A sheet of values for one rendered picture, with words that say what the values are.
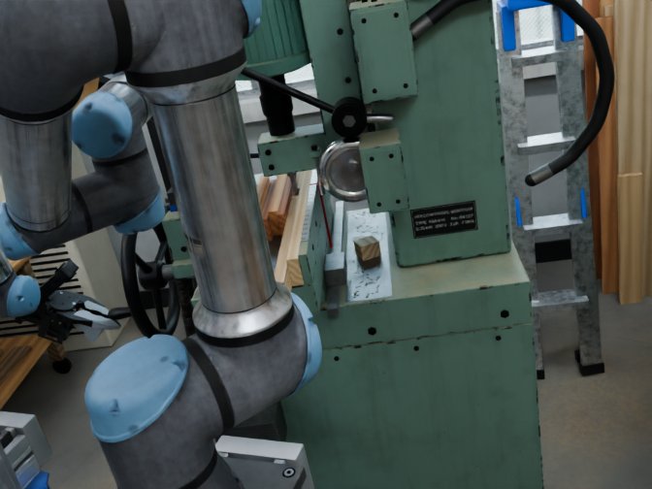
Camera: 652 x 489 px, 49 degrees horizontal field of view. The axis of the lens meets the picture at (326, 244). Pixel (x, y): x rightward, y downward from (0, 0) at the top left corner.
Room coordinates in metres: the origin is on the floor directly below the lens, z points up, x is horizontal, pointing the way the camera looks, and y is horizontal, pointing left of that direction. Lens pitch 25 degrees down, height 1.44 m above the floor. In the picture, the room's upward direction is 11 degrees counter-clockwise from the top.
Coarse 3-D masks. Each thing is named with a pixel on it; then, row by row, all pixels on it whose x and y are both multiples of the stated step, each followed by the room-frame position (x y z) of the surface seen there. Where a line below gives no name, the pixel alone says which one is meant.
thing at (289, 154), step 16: (304, 128) 1.35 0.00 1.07; (320, 128) 1.33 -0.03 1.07; (272, 144) 1.31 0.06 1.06; (288, 144) 1.31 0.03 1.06; (304, 144) 1.30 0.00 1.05; (320, 144) 1.30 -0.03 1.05; (272, 160) 1.31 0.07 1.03; (288, 160) 1.31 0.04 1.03; (304, 160) 1.30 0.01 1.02; (272, 176) 1.32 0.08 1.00; (288, 176) 1.34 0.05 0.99
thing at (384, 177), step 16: (368, 144) 1.14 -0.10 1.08; (384, 144) 1.13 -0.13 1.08; (400, 144) 1.12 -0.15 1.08; (368, 160) 1.12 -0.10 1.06; (384, 160) 1.12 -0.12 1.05; (400, 160) 1.12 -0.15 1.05; (368, 176) 1.12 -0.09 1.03; (384, 176) 1.12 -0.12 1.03; (400, 176) 1.12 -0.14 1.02; (368, 192) 1.13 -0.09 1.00; (384, 192) 1.12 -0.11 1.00; (400, 192) 1.12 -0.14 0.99; (384, 208) 1.12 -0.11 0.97; (400, 208) 1.12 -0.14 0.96
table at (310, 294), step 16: (256, 176) 1.63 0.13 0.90; (320, 224) 1.27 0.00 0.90; (272, 240) 1.24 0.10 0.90; (320, 240) 1.23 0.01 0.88; (272, 256) 1.17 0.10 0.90; (320, 256) 1.18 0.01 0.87; (176, 272) 1.28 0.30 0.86; (192, 272) 1.27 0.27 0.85; (320, 272) 1.14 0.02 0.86; (304, 288) 1.03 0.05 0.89; (320, 288) 1.10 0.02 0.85; (192, 304) 1.06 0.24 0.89
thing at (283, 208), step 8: (296, 176) 1.46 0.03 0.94; (288, 184) 1.38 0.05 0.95; (288, 192) 1.33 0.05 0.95; (280, 200) 1.30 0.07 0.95; (288, 200) 1.30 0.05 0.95; (280, 208) 1.26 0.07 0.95; (288, 208) 1.28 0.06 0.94; (280, 216) 1.23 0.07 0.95; (280, 224) 1.23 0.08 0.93; (280, 232) 1.23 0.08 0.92
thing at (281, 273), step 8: (296, 208) 1.28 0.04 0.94; (288, 216) 1.24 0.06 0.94; (288, 224) 1.20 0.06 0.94; (288, 232) 1.17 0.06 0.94; (288, 240) 1.13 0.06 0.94; (280, 248) 1.10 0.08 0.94; (288, 248) 1.10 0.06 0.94; (280, 256) 1.07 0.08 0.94; (280, 264) 1.05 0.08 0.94; (280, 272) 1.02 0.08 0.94; (288, 272) 1.03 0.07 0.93; (280, 280) 0.99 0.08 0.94; (288, 280) 1.02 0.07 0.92; (288, 288) 1.00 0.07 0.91
